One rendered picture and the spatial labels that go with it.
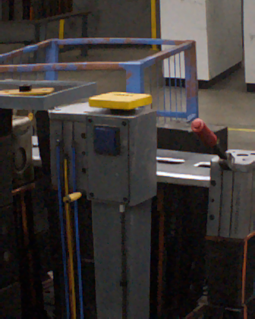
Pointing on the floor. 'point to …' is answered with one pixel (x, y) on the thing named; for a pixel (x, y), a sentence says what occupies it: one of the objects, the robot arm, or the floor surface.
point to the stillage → (133, 75)
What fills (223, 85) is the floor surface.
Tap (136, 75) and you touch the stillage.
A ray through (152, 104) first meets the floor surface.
